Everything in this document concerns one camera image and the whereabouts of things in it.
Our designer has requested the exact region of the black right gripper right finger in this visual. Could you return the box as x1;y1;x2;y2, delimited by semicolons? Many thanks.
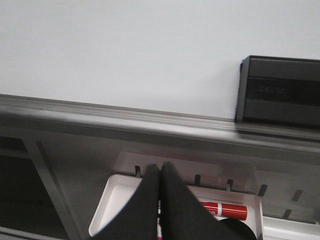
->
160;162;227;240

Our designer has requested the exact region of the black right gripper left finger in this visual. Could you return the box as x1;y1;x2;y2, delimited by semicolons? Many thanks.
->
93;164;160;240

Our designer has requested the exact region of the white whiteboard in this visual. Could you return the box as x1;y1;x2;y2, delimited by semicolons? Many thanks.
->
0;0;320;119

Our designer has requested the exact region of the black whiteboard eraser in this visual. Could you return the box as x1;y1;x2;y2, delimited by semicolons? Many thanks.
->
234;55;320;129

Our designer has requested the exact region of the grey whiteboard ledge tray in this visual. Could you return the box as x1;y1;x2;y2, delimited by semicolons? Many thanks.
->
0;94;320;154

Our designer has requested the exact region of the white plastic marker tray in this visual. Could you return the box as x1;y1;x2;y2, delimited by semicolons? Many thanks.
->
88;174;264;240

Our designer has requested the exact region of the red capped marker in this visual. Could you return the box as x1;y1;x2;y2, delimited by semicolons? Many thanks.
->
200;201;248;221

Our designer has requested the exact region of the grey metal stand frame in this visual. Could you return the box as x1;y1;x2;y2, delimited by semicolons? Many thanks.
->
0;128;320;240

